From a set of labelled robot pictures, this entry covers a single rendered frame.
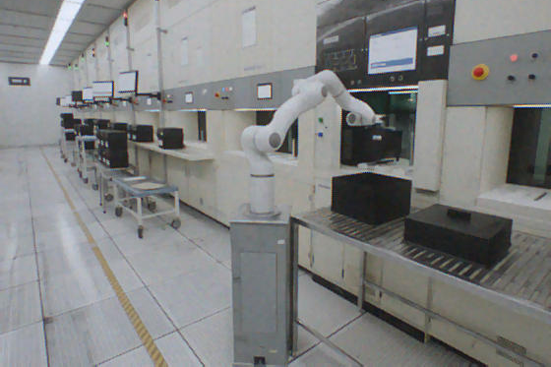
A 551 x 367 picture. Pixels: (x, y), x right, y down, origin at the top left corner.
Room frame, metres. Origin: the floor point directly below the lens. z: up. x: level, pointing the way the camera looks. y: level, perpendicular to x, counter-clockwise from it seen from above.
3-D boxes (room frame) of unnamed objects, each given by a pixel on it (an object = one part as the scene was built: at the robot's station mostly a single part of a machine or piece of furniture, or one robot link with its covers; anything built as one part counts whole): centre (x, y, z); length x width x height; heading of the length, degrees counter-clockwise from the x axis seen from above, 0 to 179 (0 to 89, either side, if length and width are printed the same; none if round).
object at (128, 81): (4.25, 1.90, 1.59); 0.50 x 0.41 x 0.36; 130
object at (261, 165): (1.53, 0.13, 1.07); 0.19 x 0.12 x 0.24; 40
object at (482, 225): (1.12, -0.65, 0.83); 0.29 x 0.29 x 0.13; 41
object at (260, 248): (1.50, 0.11, 0.38); 0.28 x 0.28 x 0.76; 85
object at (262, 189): (1.50, 0.11, 0.85); 0.19 x 0.19 x 0.18
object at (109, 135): (4.54, 2.45, 0.85); 0.30 x 0.28 x 0.26; 39
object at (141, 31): (5.23, 2.02, 1.50); 1.52 x 0.99 x 3.00; 40
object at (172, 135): (3.96, 1.44, 0.93); 0.30 x 0.28 x 0.26; 37
